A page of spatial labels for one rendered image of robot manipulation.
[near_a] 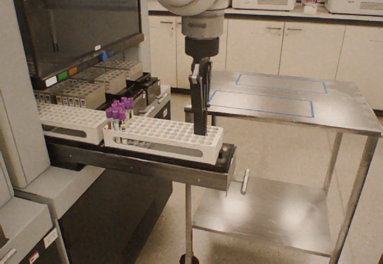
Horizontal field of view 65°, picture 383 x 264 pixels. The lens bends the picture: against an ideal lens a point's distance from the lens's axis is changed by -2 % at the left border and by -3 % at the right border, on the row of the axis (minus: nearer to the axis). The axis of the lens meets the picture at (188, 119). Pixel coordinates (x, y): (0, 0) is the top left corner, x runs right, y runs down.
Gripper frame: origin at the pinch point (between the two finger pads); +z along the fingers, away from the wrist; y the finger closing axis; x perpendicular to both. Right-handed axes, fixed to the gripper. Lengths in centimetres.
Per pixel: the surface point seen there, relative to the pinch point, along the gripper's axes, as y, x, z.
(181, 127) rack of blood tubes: -2.5, -5.8, 3.8
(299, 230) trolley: -35, 34, 62
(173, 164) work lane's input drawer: 6.0, -4.9, 9.6
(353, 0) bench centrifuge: -230, 71, -12
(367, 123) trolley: -29, 45, 8
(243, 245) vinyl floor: -47, 11, 90
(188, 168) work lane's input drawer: 6.7, -1.1, 9.6
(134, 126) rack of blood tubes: 0.8, -17.4, 3.7
